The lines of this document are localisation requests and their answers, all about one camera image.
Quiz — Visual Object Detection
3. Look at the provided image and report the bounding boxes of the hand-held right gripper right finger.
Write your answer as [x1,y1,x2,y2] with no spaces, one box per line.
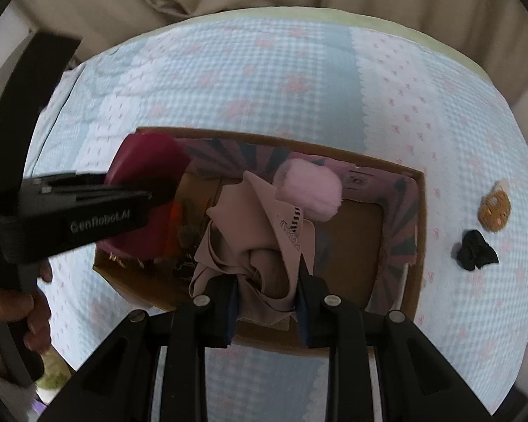
[296,259,481,422]

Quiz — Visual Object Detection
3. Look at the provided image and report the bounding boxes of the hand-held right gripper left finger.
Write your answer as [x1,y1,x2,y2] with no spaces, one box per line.
[39,279,239,422]

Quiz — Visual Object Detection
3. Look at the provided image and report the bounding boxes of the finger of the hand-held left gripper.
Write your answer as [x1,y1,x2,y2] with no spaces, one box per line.
[24,172,153,212]

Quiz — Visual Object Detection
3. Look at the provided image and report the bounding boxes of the magenta zip pouch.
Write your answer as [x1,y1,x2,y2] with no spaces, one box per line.
[103,134,193,261]

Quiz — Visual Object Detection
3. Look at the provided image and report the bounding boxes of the brown cardboard box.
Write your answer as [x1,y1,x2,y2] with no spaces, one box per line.
[92,127,425,357]

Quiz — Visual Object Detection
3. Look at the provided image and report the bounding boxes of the orange fluffy pompom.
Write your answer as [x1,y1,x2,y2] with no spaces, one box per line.
[161,200,186,264]

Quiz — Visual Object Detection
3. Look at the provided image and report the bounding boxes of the beige pink cloth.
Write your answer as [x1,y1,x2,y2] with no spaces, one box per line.
[188,171,318,324]

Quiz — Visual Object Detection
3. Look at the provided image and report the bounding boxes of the pink fluffy roll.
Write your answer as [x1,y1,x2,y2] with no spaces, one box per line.
[272,159,345,223]

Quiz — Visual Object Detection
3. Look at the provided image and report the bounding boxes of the person's left hand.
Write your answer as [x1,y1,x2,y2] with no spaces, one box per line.
[0,260,54,354]

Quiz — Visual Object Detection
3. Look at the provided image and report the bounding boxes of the black scrunchie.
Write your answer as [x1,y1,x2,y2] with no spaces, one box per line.
[455,229,500,272]

